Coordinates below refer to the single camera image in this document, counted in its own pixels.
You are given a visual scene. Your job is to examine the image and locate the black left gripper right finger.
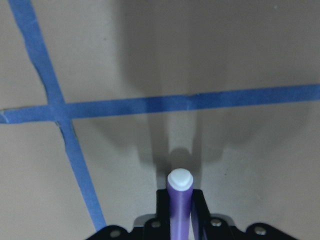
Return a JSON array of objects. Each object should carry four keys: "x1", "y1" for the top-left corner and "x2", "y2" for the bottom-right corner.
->
[{"x1": 191, "y1": 189, "x2": 210, "y2": 240}]

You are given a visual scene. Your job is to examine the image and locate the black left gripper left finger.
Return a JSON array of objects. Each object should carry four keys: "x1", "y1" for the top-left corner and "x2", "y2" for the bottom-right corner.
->
[{"x1": 156, "y1": 189, "x2": 171, "y2": 240}]

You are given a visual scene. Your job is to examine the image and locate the purple highlighter pen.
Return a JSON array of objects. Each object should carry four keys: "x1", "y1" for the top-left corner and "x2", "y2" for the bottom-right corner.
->
[{"x1": 167, "y1": 168, "x2": 194, "y2": 240}]

